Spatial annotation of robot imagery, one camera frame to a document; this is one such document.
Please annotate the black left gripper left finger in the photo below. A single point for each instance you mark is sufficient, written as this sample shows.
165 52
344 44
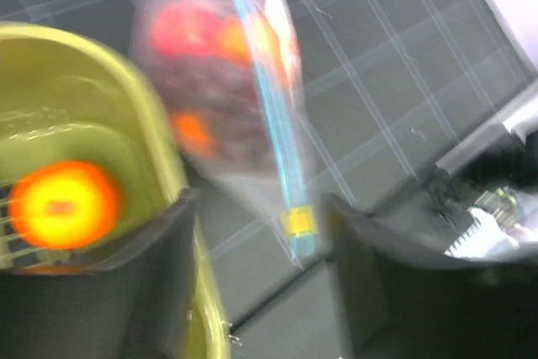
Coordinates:
131 304

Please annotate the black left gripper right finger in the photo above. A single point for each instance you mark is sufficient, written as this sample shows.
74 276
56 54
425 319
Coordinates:
401 299

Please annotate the orange toy tangerine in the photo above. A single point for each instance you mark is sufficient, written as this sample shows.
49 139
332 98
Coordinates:
192 133
231 43
65 206

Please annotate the purple toy grape bunch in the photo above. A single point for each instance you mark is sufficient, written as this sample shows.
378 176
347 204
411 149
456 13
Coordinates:
223 94

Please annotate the clear zip top bag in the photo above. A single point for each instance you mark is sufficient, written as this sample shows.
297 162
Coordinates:
284 197

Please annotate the red toy apple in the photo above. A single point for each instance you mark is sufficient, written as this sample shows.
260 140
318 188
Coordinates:
186 28

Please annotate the black grid mat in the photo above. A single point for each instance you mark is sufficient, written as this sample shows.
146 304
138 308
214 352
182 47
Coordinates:
389 84

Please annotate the olive green plastic bin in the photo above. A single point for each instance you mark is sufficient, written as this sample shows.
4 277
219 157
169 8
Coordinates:
68 98

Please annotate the perforated metal rail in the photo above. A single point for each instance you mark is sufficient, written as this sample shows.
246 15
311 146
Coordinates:
483 240

